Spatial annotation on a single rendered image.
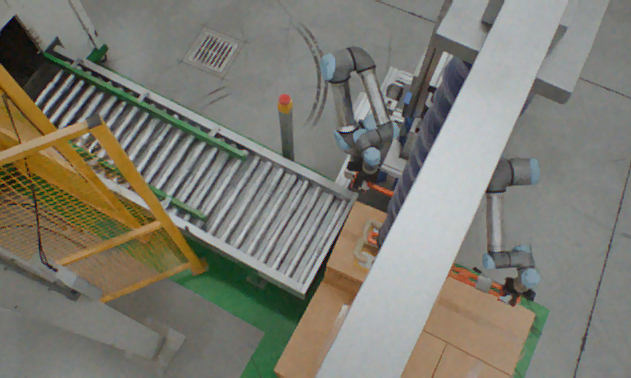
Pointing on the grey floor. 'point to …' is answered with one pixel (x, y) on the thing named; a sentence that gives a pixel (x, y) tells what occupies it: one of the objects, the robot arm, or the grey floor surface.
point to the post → (286, 130)
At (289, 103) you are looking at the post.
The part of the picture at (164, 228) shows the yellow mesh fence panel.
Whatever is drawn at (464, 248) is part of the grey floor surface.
